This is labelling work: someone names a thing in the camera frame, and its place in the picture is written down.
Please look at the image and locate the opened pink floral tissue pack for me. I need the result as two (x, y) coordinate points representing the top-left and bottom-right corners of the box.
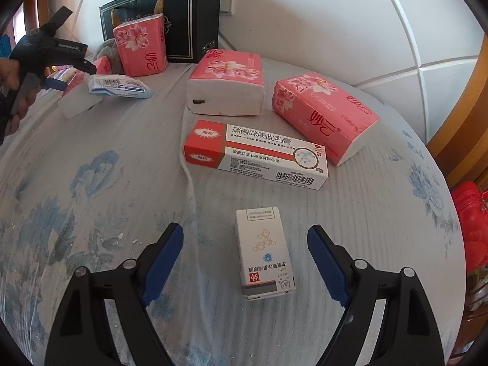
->
(186, 49), (265, 117)

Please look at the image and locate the wooden furniture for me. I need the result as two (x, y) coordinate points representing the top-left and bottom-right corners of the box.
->
(426, 38), (488, 190)

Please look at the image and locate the dark gift bag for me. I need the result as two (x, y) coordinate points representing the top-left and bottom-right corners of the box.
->
(99, 0), (222, 64)

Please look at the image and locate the person's left hand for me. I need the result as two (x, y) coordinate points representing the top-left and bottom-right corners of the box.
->
(0, 59), (39, 138)

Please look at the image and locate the red white ointment box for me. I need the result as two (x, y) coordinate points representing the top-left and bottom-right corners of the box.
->
(182, 119), (329, 192)

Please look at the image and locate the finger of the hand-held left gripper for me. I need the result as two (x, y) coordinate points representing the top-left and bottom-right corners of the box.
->
(74, 58), (98, 76)
(40, 77), (73, 92)

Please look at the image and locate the wooden chair frame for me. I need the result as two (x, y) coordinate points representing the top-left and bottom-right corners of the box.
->
(35, 0), (52, 33)

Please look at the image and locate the blue white wet wipes pack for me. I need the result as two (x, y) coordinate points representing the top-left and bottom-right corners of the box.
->
(87, 74), (155, 100)

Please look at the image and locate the grey plush cloth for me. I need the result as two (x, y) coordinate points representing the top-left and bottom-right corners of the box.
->
(93, 40), (120, 64)

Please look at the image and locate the white padded headboard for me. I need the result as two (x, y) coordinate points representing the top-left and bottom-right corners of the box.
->
(49, 0), (486, 150)

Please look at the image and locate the floral bed sheet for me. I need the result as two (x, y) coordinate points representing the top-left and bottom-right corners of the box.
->
(0, 55), (468, 366)

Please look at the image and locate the small white medicine box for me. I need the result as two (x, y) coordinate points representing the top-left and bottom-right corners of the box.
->
(235, 206), (296, 300)

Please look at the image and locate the red bag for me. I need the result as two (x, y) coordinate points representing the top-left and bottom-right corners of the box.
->
(451, 181), (488, 274)

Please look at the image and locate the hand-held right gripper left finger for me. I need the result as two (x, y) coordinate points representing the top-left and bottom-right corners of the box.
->
(45, 222), (184, 366)

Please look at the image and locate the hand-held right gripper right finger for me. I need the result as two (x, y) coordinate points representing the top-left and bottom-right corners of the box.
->
(307, 225), (445, 366)

